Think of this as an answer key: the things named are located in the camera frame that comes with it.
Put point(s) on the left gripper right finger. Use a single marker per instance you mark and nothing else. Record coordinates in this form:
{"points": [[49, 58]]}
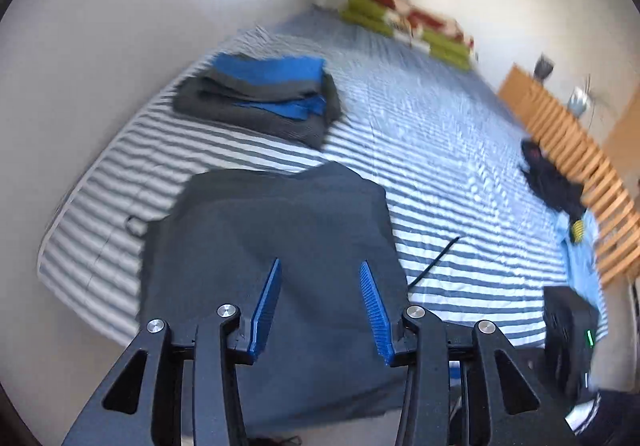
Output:
{"points": [[503, 402]]}

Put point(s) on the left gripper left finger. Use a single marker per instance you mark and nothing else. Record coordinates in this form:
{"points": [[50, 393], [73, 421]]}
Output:
{"points": [[170, 385]]}

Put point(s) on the dark blue trousers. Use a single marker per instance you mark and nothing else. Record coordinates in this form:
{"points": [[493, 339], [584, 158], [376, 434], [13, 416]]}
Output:
{"points": [[284, 304]]}

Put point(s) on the light blue denim jeans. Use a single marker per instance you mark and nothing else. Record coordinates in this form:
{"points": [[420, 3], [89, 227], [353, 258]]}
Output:
{"points": [[580, 263]]}

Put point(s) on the blue white striped bedspread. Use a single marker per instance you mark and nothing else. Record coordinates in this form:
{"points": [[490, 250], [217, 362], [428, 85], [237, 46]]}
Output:
{"points": [[439, 141]]}

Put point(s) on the black garment with yellow stripes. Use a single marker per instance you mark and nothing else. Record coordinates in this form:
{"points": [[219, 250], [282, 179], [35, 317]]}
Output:
{"points": [[554, 189]]}

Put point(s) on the potted spider plant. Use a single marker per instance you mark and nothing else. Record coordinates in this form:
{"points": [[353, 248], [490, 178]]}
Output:
{"points": [[584, 100]]}

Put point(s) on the dark ceramic vase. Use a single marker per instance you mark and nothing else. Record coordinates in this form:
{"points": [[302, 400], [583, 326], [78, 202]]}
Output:
{"points": [[543, 68]]}

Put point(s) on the folded blue grey clothes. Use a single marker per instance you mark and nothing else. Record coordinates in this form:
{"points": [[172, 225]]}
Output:
{"points": [[291, 97]]}

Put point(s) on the red patterned folded blanket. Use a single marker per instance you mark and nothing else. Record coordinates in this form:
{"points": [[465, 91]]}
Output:
{"points": [[417, 20]]}

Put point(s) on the wooden slatted bed rail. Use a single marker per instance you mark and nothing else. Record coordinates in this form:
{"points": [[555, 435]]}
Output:
{"points": [[581, 159]]}

